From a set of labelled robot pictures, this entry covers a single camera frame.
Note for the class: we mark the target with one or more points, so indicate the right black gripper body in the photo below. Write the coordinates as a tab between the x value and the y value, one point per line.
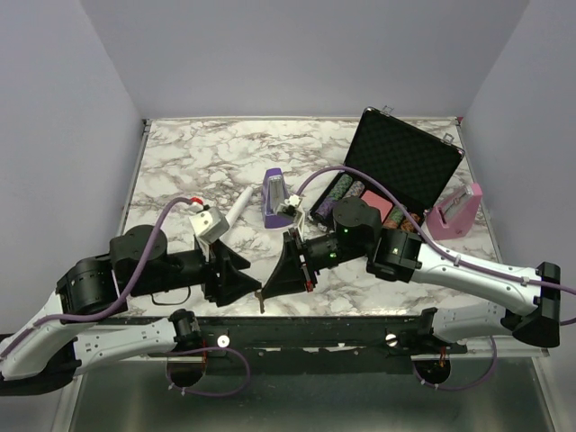
322	251

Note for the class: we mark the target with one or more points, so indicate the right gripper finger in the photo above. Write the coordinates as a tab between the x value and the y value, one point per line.
288	270
276	292

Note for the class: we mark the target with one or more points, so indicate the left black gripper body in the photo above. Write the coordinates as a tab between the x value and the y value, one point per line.
190	267

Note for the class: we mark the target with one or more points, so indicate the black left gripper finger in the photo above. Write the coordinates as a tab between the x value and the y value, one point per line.
228	261
231	285

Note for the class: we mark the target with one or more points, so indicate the silver key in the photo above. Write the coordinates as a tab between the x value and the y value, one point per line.
261	301

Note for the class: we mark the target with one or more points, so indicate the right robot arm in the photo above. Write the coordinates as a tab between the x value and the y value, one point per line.
521	302

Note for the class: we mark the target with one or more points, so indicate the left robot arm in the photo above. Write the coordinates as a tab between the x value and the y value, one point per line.
51	350

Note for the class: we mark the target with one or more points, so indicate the purple green chip stack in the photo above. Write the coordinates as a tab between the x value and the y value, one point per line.
335	193

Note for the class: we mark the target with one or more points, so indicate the white microphone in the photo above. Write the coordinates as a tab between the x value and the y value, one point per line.
239	206

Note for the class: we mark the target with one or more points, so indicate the pink playing card deck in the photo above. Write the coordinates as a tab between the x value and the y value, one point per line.
381	204

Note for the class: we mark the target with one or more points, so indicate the purple metronome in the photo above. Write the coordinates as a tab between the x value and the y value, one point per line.
274	192

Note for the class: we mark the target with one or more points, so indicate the orange brown chip stack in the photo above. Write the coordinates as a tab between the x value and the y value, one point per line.
411	225

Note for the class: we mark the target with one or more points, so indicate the black poker chip case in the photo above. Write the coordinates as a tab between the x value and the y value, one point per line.
414	165

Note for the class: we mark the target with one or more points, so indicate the pink metronome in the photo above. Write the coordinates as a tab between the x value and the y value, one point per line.
454	217

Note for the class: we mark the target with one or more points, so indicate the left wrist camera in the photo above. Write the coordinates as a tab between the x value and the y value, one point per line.
208	226

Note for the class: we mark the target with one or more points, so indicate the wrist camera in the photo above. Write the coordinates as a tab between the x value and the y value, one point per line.
208	226
291	209

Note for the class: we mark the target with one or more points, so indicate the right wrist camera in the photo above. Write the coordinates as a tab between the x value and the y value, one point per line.
291	209

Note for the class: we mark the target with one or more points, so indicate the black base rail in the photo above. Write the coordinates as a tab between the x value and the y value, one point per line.
327	345

